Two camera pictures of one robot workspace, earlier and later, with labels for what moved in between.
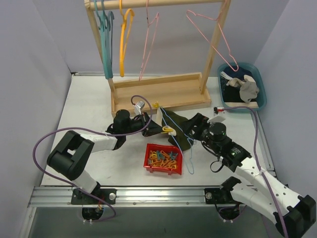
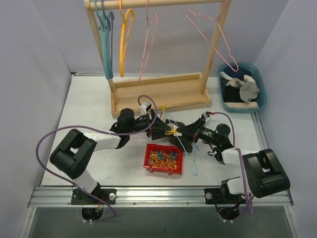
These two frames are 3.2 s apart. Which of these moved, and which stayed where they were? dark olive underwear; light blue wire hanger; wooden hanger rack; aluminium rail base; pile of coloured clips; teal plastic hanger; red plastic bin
Moved: light blue wire hanger; dark olive underwear
Stayed: pile of coloured clips; teal plastic hanger; wooden hanger rack; aluminium rail base; red plastic bin
